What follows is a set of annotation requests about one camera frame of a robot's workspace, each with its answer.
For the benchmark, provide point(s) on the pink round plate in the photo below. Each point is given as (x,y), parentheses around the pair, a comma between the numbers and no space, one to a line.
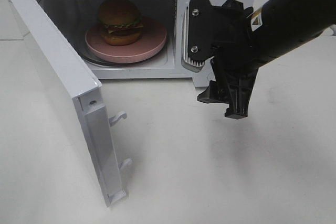
(150,26)

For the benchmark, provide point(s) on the white microwave door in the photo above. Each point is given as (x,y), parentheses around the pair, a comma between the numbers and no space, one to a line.
(74,93)

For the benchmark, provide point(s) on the toy burger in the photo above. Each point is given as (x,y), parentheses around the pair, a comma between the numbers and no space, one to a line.
(120,22)

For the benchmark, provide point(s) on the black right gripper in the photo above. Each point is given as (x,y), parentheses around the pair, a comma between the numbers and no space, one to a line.
(233,65)

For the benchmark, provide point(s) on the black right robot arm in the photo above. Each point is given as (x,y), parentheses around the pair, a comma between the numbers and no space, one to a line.
(281,26)

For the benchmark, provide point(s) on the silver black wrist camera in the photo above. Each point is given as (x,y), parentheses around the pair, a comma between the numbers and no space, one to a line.
(199,35)

